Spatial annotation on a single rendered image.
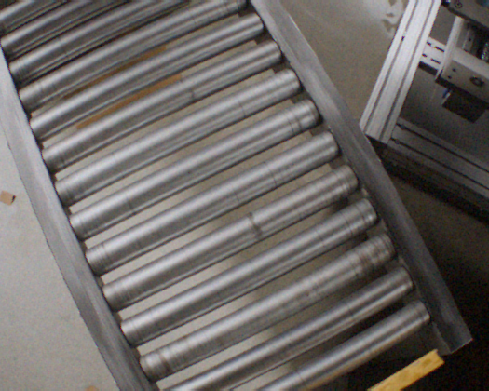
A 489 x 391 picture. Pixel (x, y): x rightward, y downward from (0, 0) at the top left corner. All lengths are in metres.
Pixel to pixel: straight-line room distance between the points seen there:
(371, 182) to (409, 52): 0.83
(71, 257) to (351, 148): 0.49
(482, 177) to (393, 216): 0.74
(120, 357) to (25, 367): 0.90
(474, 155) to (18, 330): 1.36
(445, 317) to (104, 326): 0.55
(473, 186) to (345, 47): 0.62
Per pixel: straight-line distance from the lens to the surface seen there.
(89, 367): 1.94
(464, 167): 1.86
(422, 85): 1.93
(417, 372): 1.12
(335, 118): 1.20
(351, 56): 2.16
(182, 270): 1.12
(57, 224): 1.16
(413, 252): 1.16
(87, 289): 1.13
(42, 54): 1.28
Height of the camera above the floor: 1.90
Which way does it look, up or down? 75 degrees down
